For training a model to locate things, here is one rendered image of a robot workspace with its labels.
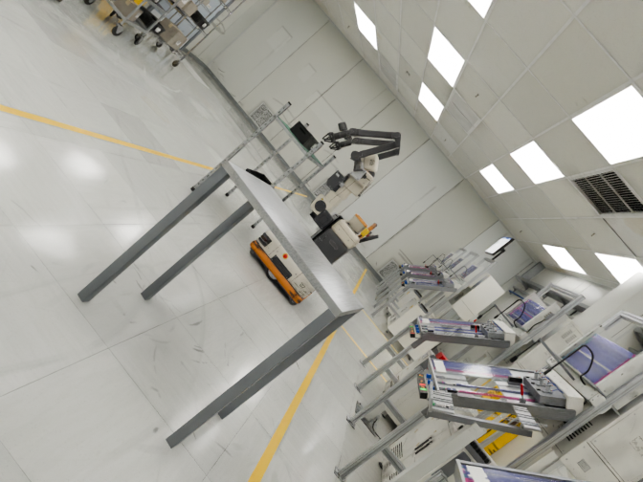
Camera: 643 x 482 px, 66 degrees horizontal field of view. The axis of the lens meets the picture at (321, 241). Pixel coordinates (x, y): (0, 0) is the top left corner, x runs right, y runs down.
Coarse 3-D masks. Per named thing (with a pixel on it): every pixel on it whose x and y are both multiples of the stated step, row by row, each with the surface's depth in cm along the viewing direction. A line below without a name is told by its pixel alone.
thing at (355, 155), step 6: (396, 138) 409; (384, 144) 412; (390, 144) 411; (396, 144) 409; (366, 150) 414; (372, 150) 413; (378, 150) 413; (384, 150) 412; (354, 156) 413; (360, 156) 413; (366, 156) 416
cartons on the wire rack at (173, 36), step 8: (176, 0) 689; (184, 0) 697; (224, 0) 764; (184, 8) 715; (192, 8) 725; (168, 24) 744; (168, 32) 745; (176, 32) 744; (168, 40) 747; (176, 40) 761; (184, 40) 778; (176, 48) 781
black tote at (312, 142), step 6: (294, 126) 418; (300, 126) 417; (294, 132) 418; (300, 132) 417; (306, 132) 416; (300, 138) 417; (306, 138) 416; (312, 138) 422; (306, 144) 428; (312, 144) 441
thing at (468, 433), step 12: (456, 432) 240; (468, 432) 234; (480, 432) 233; (444, 444) 238; (456, 444) 235; (432, 456) 237; (444, 456) 236; (408, 468) 244; (420, 468) 238; (432, 468) 237; (396, 480) 240; (408, 480) 239
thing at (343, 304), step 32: (192, 192) 184; (256, 192) 186; (160, 224) 187; (224, 224) 225; (288, 224) 195; (128, 256) 189; (192, 256) 227; (320, 256) 204; (96, 288) 191; (160, 288) 232; (320, 288) 169; (320, 320) 168; (288, 352) 169; (256, 384) 214; (224, 416) 216
